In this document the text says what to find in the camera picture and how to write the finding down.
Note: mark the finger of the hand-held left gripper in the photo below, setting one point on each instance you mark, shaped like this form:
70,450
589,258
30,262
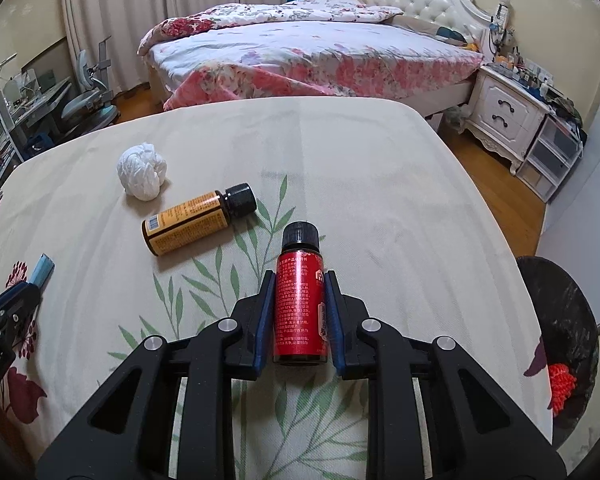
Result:
17,307

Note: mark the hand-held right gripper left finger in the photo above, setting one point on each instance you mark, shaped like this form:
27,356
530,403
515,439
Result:
265,325

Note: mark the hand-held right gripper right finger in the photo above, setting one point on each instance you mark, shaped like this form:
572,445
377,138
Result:
331,325

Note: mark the red bottle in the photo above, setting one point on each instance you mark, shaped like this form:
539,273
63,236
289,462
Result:
300,300

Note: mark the bin with black bag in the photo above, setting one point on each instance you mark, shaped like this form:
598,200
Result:
555,310

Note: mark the red foam net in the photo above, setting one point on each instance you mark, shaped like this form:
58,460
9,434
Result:
562,385

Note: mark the orange label brown bottle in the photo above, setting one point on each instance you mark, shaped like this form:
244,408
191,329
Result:
190,220

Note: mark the grey desk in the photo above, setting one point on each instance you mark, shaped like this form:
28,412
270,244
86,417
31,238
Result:
25,110

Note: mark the grey desk chair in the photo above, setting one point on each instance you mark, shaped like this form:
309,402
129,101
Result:
87,95

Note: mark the plastic drawer unit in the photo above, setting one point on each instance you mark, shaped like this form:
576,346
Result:
550,160

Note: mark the white bed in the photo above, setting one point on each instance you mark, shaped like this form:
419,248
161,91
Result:
380,55

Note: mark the white nightstand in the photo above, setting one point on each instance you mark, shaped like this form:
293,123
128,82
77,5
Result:
505,110

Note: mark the white wardrobe door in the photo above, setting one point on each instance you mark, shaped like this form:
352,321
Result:
590,185

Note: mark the floral quilt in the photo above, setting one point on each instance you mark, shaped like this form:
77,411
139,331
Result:
260,15

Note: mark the teal pillow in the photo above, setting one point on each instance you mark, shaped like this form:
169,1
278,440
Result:
450,34

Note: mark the white curtain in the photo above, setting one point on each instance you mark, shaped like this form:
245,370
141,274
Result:
155,20

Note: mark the clutter of small bottles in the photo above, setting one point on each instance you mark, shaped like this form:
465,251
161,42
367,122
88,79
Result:
535,75

